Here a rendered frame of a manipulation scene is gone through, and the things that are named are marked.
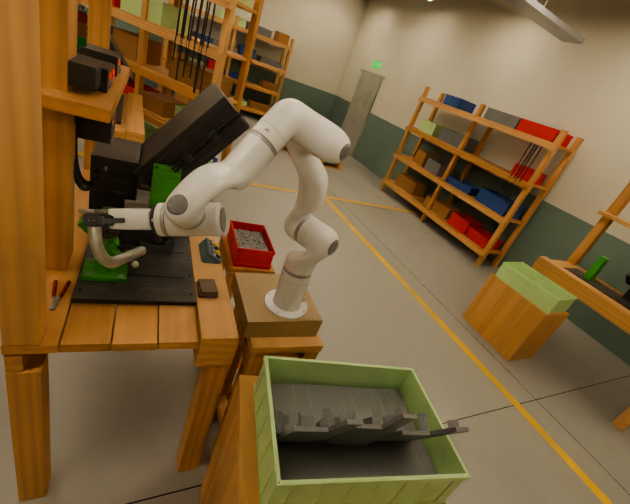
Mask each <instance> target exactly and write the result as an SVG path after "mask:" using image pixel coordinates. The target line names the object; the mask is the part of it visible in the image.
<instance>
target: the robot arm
mask: <svg viewBox="0 0 630 504"><path fill-rule="evenodd" d="M285 145H286V147H287V149H288V152H289V154H290V156H291V158H292V160H293V162H294V164H295V167H296V169H297V173H298V177H299V186H298V198H297V201H296V204H295V206H294V208H293V209H292V210H291V212H290V213H289V214H288V216H287V217H286V219H285V222H284V228H285V231H286V233H287V235H288V236H289V237H290V238H292V239H293V240H295V241H296V242H297V243H299V244H300V245H302V246H303V247H305V248H306V250H307V252H306V251H300V250H294V251H291V252H290V253H289V254H288V255H287V257H286V260H285V262H284V266H283V269H282V272H281V275H280V279H279V282H278V285H277V288H276V289H275V290H272V291H270V292H268V293H267V294H266V296H265V305H266V307H267V308H268V310H269V311H270V312H271V313H273V314H274V315H276V316H278V317H281V318H284V319H298V318H301V317H303V316H304V315H305V314H306V312H307V303H306V301H305V296H304V294H305V291H306V288H307V285H308V283H309V280H310V277H311V274H312V272H313V269H314V267H315V265H316V264H317V263H318V262H319V261H320V260H322V259H324V258H326V257H328V256H330V255H332V254H333V253H334V252H335V251H336V250H337V248H338V245H339V236H338V234H337V233H336V231H335V230H334V229H332V228H331V227H330V226H328V225H327V224H325V223H324V222H322V221H320V220H319V219H317V218H316V217H314V216H313V215H312V212H315V211H317V210H318V209H320V208H321V207H322V206H323V204H324V202H325V200H326V195H327V189H328V175H327V172H326V169H325V167H324V166H323V164H322V162H321V160H323V161H325V162H328V163H334V164H335V163H340V162H342V161H343V160H345V159H346V158H347V156H348V155H349V153H350V149H351V144H350V140H349V138H348V136H347V135H346V133H345V132H344V131H343V130H342V129H341V128H340V127H338V126H337V125H336V124H334V123H333V122H331V121H330V120H328V119H326V118H325V117H323V116H322V115H320V114H318V113H317V112H315V111H314V110H312V109H311V108H309V107H308V106H306V105H305V104H304V103H302V102H300V101H299V100H296V99H292V98H287V99H283V100H280V101H279V102H277V103H276V104H274V105H273V106H272V107H271V108H270V109H269V110H268V111H267V112H266V114H265V115H264V116H263V117H262V118H261V119H260V120H259V121H258V122H257V123H256V125H255V126H254V127H253V128H252V129H251V130H250V131H249V132H248V133H247V134H246V135H245V137H244V138H243V139H242V140H241V141H240V142H239V143H238V144H237V146H236V147H235V148H234V149H233V150H232V151H231V152H230V153H229V155H228V156H227V157H226V158H225V159H224V160H222V161H220V162H215V163H209V164H205V165H202V166H200V167H198V168H197V169H195V170H194V171H192V172H191V173H190V174H189V175H187V176H186V177H185V178H184V179H183V180H182V181H181V183H180V184H179V185H178V186H177V187H176V188H175V189H174V190H173V191H172V192H171V194H170V195H169V196H168V198H167V200H166V202H165V203H158V204H157V205H153V206H152V208H151V209H149V208H121V209H109V210H108V213H101V215H100V214H83V225H84V227H101V226H109V228H111V229H121V230H152V231H153V233H154V234H156V235H159V236H161V237H165V236H222V235H223V234H224V232H225V228H226V213H225V209H224V206H223V205H222V203H219V202H214V203H209V202H210V201H211V200H212V199H213V198H214V197H216V196H217V195H218V194H220V193H221V192H223V191H225V190H228V189H234V190H243V189H245V188H246V187H247V186H249V185H250V184H251V183H252V182H253V180H254V179H255V178H256V177H257V176H258V175H259V174H260V173H261V172H262V171H263V169H264V168H265V167H266V166H267V165H268V164H269V163H270V162H271V161H272V160H273V158H274V157H275V156H276V155H277V154H278V153H279V152H280V151H281V149H282V148H283V147H284V146H285ZM320 159H321V160H320Z"/></svg>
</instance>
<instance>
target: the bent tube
mask: <svg viewBox="0 0 630 504"><path fill-rule="evenodd" d="M78 212H86V213H85V214H100V215H101V212H108V210H107V209H78ZM87 229H88V240H89V245H90V249H91V252H92V254H93V256H94V257H95V259H96V260H97V261H98V262H99V263H100V264H101V265H103V266H105V267H108V268H115V267H118V266H120V265H122V264H125V263H127V262H129V261H131V260H133V259H136V258H138V257H140V256H142V255H144V254H146V248H145V247H144V246H139V247H136V248H134V249H131V250H129V251H126V252H124V253H121V254H119V255H116V256H114V257H111V256H109V255H108V253H107V252H106V250H105V248H104V245H103V239H102V227H87Z"/></svg>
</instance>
